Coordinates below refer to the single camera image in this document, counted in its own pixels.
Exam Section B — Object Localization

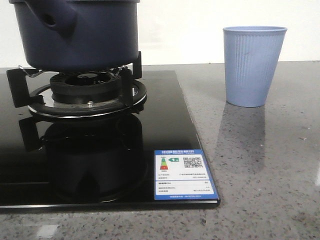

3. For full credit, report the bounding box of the light blue ribbed cup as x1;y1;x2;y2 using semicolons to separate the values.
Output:
223;26;288;108

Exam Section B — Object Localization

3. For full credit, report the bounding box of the black pot support grate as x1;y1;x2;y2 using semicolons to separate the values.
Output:
6;56;147;119

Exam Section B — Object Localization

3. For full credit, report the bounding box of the dark blue cooking pot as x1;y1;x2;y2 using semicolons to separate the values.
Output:
12;0;139;72

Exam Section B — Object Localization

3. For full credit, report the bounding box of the blue energy label sticker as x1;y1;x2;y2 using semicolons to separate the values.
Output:
154;149;220;203

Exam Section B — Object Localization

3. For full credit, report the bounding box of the black gas burner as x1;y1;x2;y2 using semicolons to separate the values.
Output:
50;72;121;104

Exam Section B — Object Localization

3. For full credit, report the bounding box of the black glass gas stove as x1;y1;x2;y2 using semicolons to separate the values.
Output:
0;69;220;213

